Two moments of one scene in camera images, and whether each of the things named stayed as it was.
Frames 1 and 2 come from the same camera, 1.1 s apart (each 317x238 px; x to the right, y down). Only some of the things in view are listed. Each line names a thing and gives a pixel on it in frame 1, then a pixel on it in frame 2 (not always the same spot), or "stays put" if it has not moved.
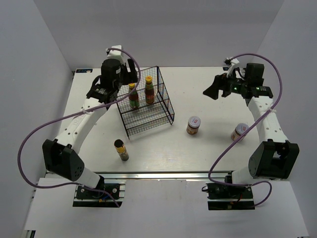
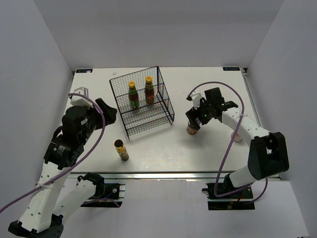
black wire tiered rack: x=143 y=105 stays put
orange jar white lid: x=193 y=125 stays put
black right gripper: x=220 y=83 to x=192 y=114
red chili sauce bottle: x=149 y=90 stays put
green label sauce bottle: x=133 y=99 stays put
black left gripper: x=132 y=71 to x=110 y=113
